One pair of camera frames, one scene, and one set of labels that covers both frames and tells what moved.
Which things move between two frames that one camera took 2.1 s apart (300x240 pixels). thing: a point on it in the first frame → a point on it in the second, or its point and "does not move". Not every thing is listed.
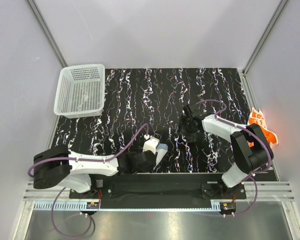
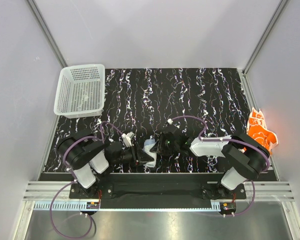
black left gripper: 149,169 → 139,158
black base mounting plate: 160,190 does not move
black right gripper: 191,137 → 159,147
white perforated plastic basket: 80,91 does not move
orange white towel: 257,117 does not move
